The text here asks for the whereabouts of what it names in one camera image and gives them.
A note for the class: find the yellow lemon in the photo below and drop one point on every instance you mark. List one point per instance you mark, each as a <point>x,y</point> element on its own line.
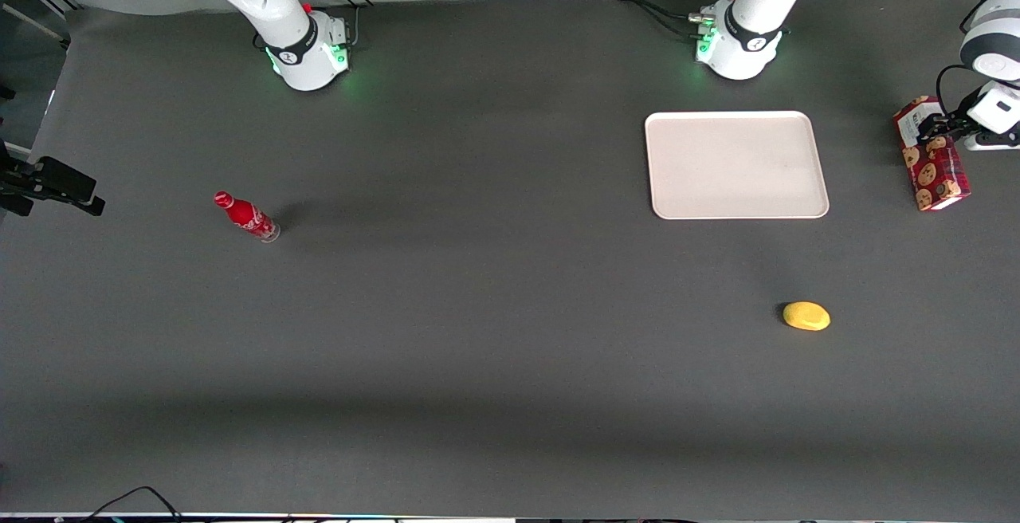
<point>806,316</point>

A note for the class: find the red cookie box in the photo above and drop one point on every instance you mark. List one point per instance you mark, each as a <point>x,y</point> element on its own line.
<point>936,176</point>

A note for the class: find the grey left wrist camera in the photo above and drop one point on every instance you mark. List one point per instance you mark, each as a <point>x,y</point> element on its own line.
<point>994,141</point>

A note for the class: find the white rectangular tray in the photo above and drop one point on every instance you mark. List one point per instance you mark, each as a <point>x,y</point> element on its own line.
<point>733,164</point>

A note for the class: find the red cola bottle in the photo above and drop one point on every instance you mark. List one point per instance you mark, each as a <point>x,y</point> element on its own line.
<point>245,215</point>

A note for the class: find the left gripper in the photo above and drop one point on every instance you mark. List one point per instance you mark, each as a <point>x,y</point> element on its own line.
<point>951,122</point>

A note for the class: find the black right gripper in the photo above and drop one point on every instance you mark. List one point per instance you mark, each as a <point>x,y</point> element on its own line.
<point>32,178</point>

